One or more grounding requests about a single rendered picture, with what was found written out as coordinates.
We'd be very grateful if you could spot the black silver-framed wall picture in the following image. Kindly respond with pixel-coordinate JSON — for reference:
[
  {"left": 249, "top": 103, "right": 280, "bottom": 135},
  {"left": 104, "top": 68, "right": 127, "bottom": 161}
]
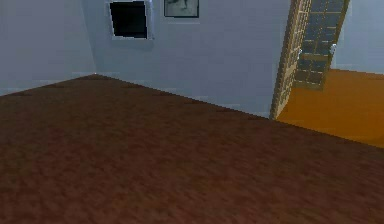
[{"left": 106, "top": 0, "right": 155, "bottom": 41}]

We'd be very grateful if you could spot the wooden glass-paned room door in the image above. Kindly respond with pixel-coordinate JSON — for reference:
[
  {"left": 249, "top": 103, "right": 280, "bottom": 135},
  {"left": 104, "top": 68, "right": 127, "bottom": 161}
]
[{"left": 269, "top": 0, "right": 352, "bottom": 121}]

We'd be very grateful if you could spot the grey dark-framed wall picture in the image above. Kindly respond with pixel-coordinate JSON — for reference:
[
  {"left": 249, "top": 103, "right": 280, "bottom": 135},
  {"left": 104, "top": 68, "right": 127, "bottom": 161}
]
[{"left": 163, "top": 0, "right": 200, "bottom": 19}]

